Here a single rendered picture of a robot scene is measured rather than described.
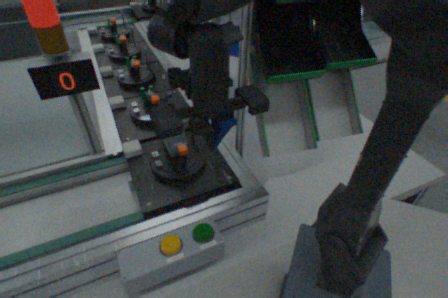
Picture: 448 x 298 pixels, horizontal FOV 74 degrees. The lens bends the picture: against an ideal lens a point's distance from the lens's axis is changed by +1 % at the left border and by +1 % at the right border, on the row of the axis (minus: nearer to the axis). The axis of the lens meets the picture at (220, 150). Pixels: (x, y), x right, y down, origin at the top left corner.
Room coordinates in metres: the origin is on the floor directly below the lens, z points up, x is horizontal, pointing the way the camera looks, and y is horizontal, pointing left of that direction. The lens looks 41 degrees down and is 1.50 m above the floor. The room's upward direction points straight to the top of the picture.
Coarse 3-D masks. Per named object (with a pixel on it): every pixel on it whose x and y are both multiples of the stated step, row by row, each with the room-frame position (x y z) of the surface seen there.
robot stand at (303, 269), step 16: (304, 224) 0.30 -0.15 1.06; (304, 240) 0.27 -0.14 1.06; (304, 256) 0.24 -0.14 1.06; (384, 256) 0.24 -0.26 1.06; (304, 272) 0.22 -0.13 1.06; (384, 272) 0.22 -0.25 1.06; (288, 288) 0.19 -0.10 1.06; (304, 288) 0.19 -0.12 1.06; (320, 288) 0.19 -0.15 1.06; (368, 288) 0.19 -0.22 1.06; (384, 288) 0.19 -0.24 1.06
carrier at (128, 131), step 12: (120, 96) 0.85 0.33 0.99; (144, 96) 0.81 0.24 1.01; (168, 96) 0.88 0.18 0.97; (180, 96) 0.88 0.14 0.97; (120, 108) 0.81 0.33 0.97; (132, 108) 0.78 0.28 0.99; (144, 108) 0.78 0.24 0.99; (180, 108) 0.81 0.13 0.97; (120, 120) 0.74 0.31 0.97; (132, 120) 0.74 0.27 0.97; (144, 120) 0.72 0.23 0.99; (120, 132) 0.68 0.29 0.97; (132, 132) 0.68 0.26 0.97; (144, 132) 0.68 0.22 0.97
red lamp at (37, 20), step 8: (24, 0) 0.56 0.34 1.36; (32, 0) 0.56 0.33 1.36; (40, 0) 0.56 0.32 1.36; (48, 0) 0.57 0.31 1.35; (24, 8) 0.57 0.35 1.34; (32, 8) 0.56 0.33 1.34; (40, 8) 0.56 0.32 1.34; (48, 8) 0.57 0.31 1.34; (32, 16) 0.56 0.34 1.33; (40, 16) 0.56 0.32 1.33; (48, 16) 0.56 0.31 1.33; (56, 16) 0.58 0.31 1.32; (32, 24) 0.56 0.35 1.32; (40, 24) 0.56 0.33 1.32; (48, 24) 0.56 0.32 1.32; (56, 24) 0.57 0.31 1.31
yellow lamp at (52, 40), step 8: (40, 32) 0.56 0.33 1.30; (48, 32) 0.56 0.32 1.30; (56, 32) 0.57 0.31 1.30; (40, 40) 0.56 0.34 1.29; (48, 40) 0.56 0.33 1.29; (56, 40) 0.56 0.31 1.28; (64, 40) 0.58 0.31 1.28; (48, 48) 0.56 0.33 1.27; (56, 48) 0.56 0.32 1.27; (64, 48) 0.57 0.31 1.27
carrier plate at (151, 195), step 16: (144, 144) 0.63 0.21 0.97; (160, 144) 0.63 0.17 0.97; (128, 160) 0.56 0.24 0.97; (144, 160) 0.56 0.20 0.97; (208, 160) 0.56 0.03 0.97; (224, 160) 0.56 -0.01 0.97; (144, 176) 0.50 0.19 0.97; (208, 176) 0.50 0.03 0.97; (224, 176) 0.50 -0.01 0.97; (144, 192) 0.45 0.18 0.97; (160, 192) 0.45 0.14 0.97; (176, 192) 0.45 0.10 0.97; (192, 192) 0.45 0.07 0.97; (208, 192) 0.46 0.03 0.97; (144, 208) 0.41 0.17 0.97; (160, 208) 0.41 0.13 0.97
